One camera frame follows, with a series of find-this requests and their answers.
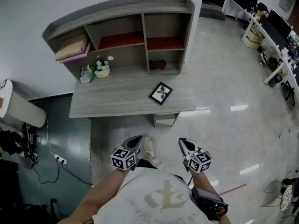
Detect person's left forearm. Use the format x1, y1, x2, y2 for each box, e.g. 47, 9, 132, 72
56, 169, 128, 224

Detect dark brown cloth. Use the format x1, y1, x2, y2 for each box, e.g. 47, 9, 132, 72
148, 59, 167, 70

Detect wire frame chair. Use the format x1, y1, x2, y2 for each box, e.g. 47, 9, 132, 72
260, 181, 290, 207

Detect person's white printed t-shirt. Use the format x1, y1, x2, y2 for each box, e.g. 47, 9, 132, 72
92, 166, 211, 224

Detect black tripod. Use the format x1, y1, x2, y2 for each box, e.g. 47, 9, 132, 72
50, 198, 59, 219

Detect long white office desk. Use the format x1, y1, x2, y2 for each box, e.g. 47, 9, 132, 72
221, 0, 299, 95

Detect black framed picture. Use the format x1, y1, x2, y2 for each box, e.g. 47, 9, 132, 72
148, 82, 174, 106

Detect tangle of black cables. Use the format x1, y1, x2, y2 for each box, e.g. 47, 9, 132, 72
21, 122, 40, 164

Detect white pot of artificial flowers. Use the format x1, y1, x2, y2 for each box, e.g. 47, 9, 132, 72
90, 54, 111, 78

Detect clear plastic bag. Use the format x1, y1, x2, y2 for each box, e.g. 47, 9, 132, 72
79, 65, 94, 84

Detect white patterned cushion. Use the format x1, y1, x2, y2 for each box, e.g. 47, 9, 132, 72
280, 184, 294, 212

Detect black power cable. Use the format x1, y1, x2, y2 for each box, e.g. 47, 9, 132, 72
31, 159, 60, 184
62, 163, 94, 186

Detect white rounded cabinet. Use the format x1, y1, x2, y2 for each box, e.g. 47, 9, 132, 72
0, 79, 47, 128

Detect cardboard box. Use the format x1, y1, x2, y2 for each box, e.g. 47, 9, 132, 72
247, 28, 264, 44
242, 36, 262, 50

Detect white power strip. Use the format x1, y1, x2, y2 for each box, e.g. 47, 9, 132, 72
54, 154, 68, 165

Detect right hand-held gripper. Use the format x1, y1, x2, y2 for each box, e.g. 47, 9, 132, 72
178, 138, 213, 174

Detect grey wooden shelf hutch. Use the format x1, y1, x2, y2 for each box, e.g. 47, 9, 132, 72
42, 0, 196, 80

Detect black backpack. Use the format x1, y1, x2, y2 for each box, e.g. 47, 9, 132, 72
21, 203, 57, 224

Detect white power cable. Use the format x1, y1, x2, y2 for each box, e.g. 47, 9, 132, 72
44, 112, 57, 157

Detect dark waste bin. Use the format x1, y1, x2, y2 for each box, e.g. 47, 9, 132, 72
268, 72, 283, 88

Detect black screen recorder device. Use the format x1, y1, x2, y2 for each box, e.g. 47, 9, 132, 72
191, 186, 229, 221

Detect dark wooden cabinet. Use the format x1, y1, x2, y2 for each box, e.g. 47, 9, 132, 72
0, 159, 21, 224

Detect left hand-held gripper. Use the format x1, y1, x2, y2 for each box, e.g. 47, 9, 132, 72
110, 135, 144, 172

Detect white chair base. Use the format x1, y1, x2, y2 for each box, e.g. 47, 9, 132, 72
259, 51, 268, 66

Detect grey desk drawer unit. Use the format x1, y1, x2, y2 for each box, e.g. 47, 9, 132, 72
154, 112, 180, 128

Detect black office chair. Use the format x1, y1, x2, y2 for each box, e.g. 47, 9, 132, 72
280, 80, 296, 106

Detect person's black shorts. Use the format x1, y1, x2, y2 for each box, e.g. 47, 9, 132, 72
136, 159, 159, 170

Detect person's right forearm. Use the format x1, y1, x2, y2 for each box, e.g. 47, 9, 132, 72
191, 171, 236, 224

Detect light wood-grain table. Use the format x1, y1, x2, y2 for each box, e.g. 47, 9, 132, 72
69, 64, 196, 128

